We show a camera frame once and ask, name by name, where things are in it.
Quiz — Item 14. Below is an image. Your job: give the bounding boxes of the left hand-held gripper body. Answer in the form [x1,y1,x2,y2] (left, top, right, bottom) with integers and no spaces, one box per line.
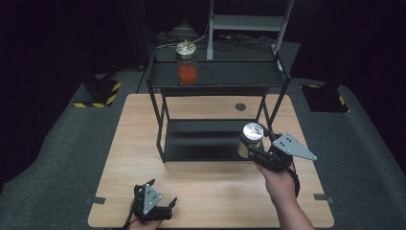
[132,183,173,223]

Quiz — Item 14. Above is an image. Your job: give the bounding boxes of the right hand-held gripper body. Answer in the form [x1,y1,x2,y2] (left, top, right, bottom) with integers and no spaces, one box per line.
[253,132,319,173]

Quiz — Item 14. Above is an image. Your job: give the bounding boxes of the silver-lidded clear glass jar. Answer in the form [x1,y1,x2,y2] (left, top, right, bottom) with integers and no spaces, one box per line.
[237,122,266,160]

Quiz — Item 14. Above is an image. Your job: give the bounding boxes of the black two-tier metal rack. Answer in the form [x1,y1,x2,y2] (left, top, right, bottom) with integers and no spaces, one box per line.
[146,52,292,164]

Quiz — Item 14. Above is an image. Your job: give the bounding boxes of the gold-lidded jar of orange powder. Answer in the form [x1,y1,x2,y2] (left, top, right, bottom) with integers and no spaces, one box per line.
[174,38,199,87]

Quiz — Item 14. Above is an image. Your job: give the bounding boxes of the person's left hand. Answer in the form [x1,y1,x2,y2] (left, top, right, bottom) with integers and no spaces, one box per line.
[127,215,164,230]

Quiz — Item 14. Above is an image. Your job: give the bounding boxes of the person's right hand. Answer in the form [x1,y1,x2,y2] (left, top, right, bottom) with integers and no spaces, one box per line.
[255,161,300,209]

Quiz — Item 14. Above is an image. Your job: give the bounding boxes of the grey tape strip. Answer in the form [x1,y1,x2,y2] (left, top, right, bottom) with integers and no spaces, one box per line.
[85,195,107,205]
[313,193,335,204]

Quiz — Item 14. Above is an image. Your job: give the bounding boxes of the black yellow-striped stand base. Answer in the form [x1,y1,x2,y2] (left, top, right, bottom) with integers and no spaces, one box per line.
[301,81,350,113]
[72,75,123,109]

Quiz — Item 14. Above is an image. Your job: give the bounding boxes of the left hand-held gripper cable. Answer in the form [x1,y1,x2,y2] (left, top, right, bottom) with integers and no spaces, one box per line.
[123,191,138,230]

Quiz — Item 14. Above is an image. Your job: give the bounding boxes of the hand-held gripper cable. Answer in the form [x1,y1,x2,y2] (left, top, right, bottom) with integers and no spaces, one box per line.
[123,191,138,230]
[286,162,302,199]

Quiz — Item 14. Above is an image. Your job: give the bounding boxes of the right hand-held gripper cable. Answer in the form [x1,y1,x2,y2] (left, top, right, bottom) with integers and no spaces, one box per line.
[286,162,302,199]

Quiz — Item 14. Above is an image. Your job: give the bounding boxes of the bundle of floor cables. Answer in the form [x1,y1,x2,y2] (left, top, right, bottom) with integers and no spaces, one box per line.
[154,20,276,52]

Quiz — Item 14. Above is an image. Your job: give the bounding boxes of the grey metal stand frame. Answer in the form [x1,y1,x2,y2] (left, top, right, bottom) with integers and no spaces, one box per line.
[206,0,295,61]

